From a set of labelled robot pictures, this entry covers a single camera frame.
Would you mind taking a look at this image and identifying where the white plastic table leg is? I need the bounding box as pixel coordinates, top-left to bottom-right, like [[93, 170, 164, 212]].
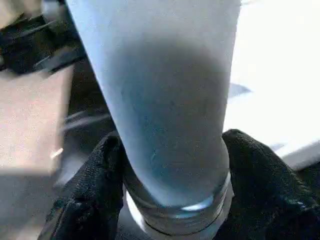
[[65, 0, 241, 237]]

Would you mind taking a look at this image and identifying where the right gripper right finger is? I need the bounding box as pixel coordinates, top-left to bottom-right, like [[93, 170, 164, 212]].
[[219, 128, 320, 240]]

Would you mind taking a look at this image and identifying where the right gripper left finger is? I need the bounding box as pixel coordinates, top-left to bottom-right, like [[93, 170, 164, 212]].
[[39, 135, 126, 240]]

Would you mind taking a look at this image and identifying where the white plastic table top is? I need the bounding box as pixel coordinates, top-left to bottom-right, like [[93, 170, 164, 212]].
[[221, 0, 320, 173]]

